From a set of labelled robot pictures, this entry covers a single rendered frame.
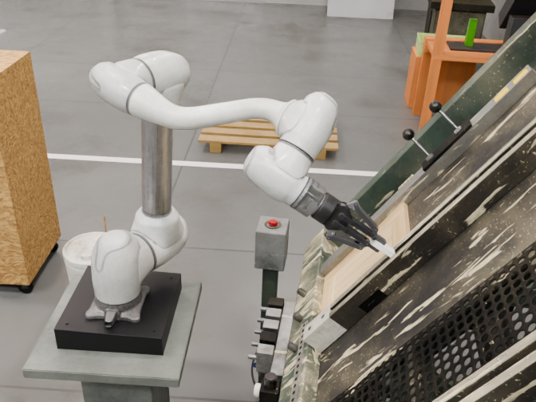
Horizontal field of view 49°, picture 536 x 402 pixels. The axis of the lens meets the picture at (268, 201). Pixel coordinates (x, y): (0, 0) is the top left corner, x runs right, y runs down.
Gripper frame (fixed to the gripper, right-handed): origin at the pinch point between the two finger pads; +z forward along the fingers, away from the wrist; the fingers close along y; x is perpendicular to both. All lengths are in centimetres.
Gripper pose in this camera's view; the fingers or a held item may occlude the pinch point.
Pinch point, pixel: (382, 246)
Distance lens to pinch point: 154.3
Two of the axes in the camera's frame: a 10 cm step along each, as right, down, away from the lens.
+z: 8.3, 5.5, 1.3
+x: 1.1, -3.9, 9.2
